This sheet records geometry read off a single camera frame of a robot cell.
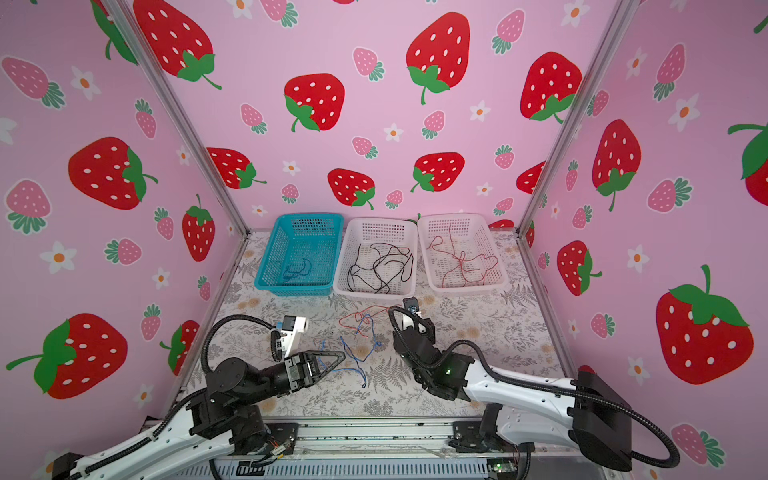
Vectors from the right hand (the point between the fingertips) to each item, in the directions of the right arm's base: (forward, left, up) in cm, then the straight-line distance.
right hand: (403, 314), depth 78 cm
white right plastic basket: (+36, -17, -15) cm, 43 cm away
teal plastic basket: (+30, +42, -16) cm, 54 cm away
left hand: (-19, +10, +13) cm, 25 cm away
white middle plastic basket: (+31, +13, -15) cm, 37 cm away
